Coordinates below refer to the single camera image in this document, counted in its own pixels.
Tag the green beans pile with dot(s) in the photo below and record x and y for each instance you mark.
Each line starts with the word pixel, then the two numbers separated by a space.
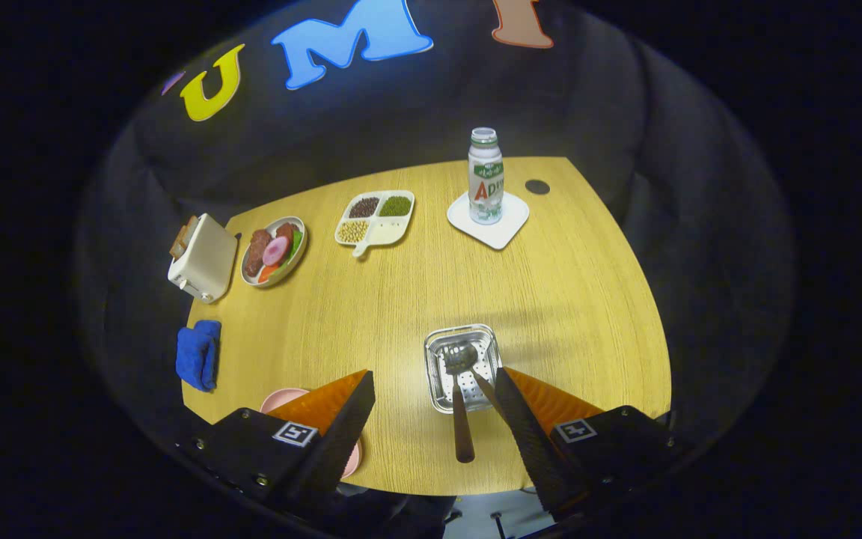
pixel 395 206

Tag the black round desk grommet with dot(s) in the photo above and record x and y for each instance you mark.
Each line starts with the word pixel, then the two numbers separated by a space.
pixel 537 186

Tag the pink ham slice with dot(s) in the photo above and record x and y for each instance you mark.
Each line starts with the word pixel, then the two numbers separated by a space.
pixel 275 251

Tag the yellow soybeans pile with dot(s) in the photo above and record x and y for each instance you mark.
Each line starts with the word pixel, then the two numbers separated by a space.
pixel 353 230

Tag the blue folded towel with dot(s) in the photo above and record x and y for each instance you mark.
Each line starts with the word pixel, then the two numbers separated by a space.
pixel 197 355

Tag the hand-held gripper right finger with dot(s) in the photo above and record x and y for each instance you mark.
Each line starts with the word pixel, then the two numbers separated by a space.
pixel 532 442

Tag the dark brown beans pile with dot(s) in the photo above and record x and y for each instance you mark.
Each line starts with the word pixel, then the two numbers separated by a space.
pixel 364 207

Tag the white toaster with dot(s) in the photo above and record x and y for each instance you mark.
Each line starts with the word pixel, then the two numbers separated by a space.
pixel 206 262

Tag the brown meat piece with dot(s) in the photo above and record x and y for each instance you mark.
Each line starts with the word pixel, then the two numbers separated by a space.
pixel 255 251

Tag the white square coaster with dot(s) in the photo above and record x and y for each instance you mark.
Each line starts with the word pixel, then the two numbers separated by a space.
pixel 502 236

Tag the pink round plate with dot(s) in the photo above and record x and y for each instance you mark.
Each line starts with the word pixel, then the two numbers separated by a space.
pixel 281 398

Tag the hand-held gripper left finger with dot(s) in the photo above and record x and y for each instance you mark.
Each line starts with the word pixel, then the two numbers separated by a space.
pixel 326 449

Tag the white plastic bottle green label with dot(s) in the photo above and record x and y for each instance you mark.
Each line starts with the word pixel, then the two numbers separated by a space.
pixel 485 180

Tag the grey oval plate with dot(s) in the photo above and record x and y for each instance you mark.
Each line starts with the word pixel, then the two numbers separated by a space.
pixel 295 263

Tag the brown toast slice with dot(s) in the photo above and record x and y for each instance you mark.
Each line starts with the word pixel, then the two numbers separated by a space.
pixel 178 243
pixel 189 228

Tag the green lettuce leaf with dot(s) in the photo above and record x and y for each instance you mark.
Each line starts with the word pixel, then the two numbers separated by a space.
pixel 297 241

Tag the white divided dish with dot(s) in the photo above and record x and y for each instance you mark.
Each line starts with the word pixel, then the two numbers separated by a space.
pixel 390 232

